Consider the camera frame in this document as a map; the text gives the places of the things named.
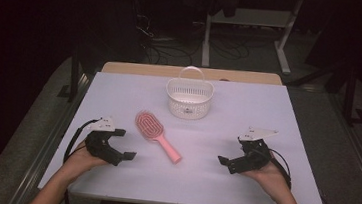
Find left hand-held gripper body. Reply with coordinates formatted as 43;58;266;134
83;114;128;168

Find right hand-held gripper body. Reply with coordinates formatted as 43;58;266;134
227;124;280;179

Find pink hairbrush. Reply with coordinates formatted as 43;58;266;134
130;109;188;165

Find white plastic basket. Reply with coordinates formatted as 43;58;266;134
162;64;217;123

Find person's left hand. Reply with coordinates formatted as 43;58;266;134
60;139;112;186

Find person's right hand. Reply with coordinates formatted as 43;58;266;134
239;160;294;204

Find wooden desk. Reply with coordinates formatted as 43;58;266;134
100;56;284;91

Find black metal stand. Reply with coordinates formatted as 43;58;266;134
339;62;362;128
55;44;86;104

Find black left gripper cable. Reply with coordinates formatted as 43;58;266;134
62;116;100;167

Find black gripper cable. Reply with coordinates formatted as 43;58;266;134
62;116;100;167
264;148;297;191

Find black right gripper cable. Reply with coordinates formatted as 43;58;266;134
264;148;297;191

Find black floor cables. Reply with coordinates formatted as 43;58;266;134
129;0;256;74

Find white metal table frame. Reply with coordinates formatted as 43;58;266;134
199;0;304;77

